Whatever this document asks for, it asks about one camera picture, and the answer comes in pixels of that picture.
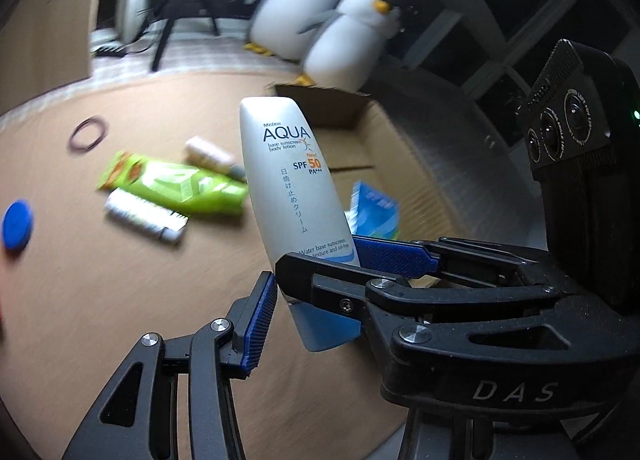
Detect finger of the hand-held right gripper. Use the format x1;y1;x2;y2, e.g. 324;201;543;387
353;235;532;287
275;251;576;362

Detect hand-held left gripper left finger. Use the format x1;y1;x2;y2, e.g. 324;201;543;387
62;270;279;460

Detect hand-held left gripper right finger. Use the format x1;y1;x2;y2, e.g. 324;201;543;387
400;402;571;460

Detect blue wipes packet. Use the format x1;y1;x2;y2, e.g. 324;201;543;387
344;181;402;241

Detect cardboard box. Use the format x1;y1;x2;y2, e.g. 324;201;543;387
267;82;456;291

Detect white sunscreen bottle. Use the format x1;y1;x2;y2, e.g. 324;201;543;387
239;96;363;352

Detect green tube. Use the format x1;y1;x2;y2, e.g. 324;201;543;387
125;160;251;218

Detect patterned lighter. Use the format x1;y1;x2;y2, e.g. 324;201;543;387
104;189;189;243

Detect small white grey-capped bottle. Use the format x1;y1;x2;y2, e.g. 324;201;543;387
184;136;247;183

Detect brown hair ties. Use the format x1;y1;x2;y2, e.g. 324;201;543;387
68;115;108;153

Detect blue round case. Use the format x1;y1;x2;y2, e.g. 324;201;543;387
1;199;35;252

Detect small penguin plush toy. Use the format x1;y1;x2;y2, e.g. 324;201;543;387
292;0;402;91

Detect large penguin plush toy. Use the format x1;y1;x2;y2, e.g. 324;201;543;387
243;0;363;61

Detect black tripod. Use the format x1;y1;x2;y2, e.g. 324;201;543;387
150;0;221;72

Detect light wooden panel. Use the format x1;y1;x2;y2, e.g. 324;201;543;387
0;0;116;116

